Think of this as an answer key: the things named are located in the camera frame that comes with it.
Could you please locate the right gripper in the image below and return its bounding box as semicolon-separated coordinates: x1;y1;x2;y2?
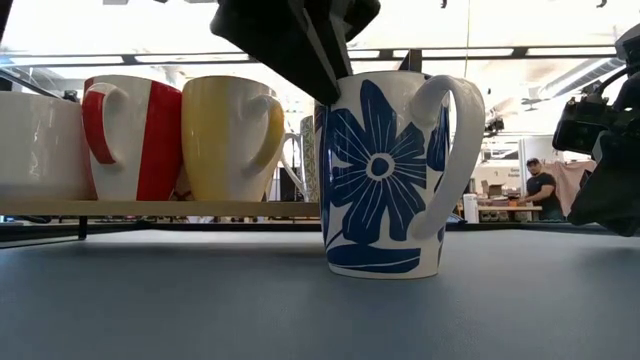
567;130;640;237

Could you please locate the person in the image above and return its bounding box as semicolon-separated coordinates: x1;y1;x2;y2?
518;157;564;222

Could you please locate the yellow mug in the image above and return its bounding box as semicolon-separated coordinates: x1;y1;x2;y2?
180;75;286;202

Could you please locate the black ceiling spotlight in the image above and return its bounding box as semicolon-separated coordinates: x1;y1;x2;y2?
483;115;505;137

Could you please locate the black speaker box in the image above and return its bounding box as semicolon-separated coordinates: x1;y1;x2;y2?
279;167;301;201

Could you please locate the red white lattice mug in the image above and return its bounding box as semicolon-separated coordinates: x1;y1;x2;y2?
172;164;195;202

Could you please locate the blue white floral mug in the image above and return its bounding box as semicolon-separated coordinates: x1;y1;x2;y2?
313;69;487;280

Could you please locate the pink hanging cloth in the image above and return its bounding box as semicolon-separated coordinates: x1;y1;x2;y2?
544;159;597;216

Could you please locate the wooden shelf black frame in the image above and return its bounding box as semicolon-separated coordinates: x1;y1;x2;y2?
0;199;321;241

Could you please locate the red and white mug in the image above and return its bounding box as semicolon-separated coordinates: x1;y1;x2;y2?
81;74;184;202

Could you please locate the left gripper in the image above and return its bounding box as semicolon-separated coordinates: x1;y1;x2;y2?
209;0;381;106

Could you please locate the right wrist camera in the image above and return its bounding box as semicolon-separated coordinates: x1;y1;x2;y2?
552;94;609;156

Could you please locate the black table edge rail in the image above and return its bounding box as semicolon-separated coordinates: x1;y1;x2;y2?
0;219;606;246

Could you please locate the white cylinder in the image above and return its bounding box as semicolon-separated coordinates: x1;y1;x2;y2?
462;193;480;224

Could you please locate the wooden background table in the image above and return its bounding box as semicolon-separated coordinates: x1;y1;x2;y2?
477;204;544;222

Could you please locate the white mug green interior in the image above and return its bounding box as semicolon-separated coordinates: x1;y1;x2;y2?
0;91;96;201

